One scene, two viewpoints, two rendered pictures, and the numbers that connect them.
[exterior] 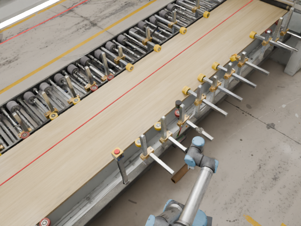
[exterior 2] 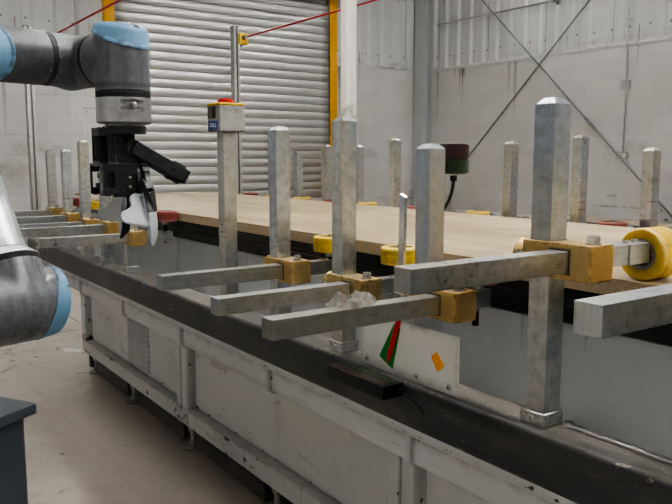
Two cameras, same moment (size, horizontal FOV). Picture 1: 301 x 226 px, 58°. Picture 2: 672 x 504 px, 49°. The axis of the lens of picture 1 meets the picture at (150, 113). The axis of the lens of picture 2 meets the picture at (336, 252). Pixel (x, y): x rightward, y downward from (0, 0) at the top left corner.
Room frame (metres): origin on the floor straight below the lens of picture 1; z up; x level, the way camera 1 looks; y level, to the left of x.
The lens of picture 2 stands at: (1.55, -1.55, 1.09)
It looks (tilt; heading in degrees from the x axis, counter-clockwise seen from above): 7 degrees down; 96
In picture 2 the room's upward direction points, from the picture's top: straight up
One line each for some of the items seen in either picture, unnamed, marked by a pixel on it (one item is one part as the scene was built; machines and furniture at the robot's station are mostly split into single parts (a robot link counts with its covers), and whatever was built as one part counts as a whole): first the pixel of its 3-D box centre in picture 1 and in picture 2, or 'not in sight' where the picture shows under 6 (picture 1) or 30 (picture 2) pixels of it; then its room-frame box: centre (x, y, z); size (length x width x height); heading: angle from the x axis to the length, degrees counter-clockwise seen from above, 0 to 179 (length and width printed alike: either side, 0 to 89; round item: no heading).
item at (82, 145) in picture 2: not in sight; (85, 201); (0.28, 1.22, 0.92); 0.04 x 0.04 x 0.48; 41
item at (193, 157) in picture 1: (193, 157); (76, 61); (0.96, -0.28, 1.25); 0.12 x 0.12 x 0.09; 58
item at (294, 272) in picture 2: (147, 154); (285, 268); (1.27, 0.07, 0.84); 0.14 x 0.06 x 0.05; 131
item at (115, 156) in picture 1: (117, 154); (226, 119); (1.09, 0.28, 1.18); 0.07 x 0.07 x 0.08; 41
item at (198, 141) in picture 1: (197, 145); (120, 60); (1.06, -0.33, 1.25); 0.10 x 0.09 x 0.12; 148
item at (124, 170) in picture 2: not in sight; (121, 162); (1.06, -0.34, 1.08); 0.09 x 0.08 x 0.12; 41
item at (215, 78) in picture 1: (212, 93); not in sight; (1.91, -0.67, 0.87); 0.04 x 0.04 x 0.48; 41
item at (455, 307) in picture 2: (182, 120); (438, 300); (1.60, -0.31, 0.85); 0.14 x 0.06 x 0.05; 131
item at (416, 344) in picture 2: (181, 131); (405, 350); (1.54, -0.29, 0.75); 0.26 x 0.01 x 0.10; 131
